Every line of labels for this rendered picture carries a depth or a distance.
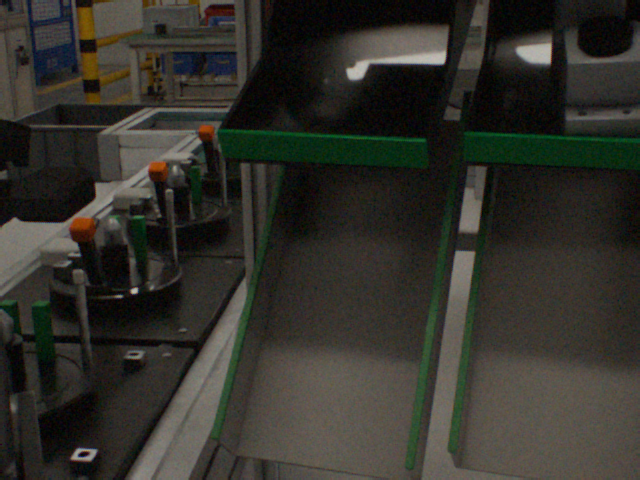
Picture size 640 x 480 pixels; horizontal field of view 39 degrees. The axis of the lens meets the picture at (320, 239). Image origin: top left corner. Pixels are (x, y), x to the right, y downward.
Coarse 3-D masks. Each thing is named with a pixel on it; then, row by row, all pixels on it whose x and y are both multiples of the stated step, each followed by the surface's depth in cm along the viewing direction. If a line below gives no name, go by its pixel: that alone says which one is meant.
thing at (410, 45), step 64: (320, 0) 70; (384, 0) 69; (448, 0) 68; (256, 64) 60; (320, 64) 63; (384, 64) 62; (448, 64) 57; (256, 128) 58; (320, 128) 57; (384, 128) 56
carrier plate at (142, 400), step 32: (96, 352) 81; (160, 352) 81; (192, 352) 81; (128, 384) 75; (160, 384) 75; (96, 416) 70; (128, 416) 70; (160, 416) 72; (64, 448) 65; (96, 448) 65; (128, 448) 65
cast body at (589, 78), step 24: (576, 24) 53; (600, 24) 51; (624, 24) 50; (576, 48) 51; (600, 48) 50; (624, 48) 50; (576, 72) 50; (600, 72) 50; (624, 72) 50; (576, 96) 51; (600, 96) 51; (624, 96) 51; (576, 120) 51; (600, 120) 51; (624, 120) 50
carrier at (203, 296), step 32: (64, 256) 104; (128, 256) 95; (160, 256) 100; (32, 288) 97; (64, 288) 91; (96, 288) 89; (128, 288) 91; (160, 288) 91; (192, 288) 96; (224, 288) 96; (32, 320) 88; (64, 320) 88; (96, 320) 88; (128, 320) 88; (160, 320) 88; (192, 320) 88
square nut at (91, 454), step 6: (78, 450) 63; (84, 450) 63; (90, 450) 63; (96, 450) 63; (72, 456) 62; (78, 456) 62; (84, 456) 63; (90, 456) 62; (96, 456) 63; (72, 462) 62; (78, 462) 62; (84, 462) 62; (90, 462) 62; (96, 462) 63; (72, 468) 62; (78, 468) 62; (84, 468) 62; (90, 468) 62
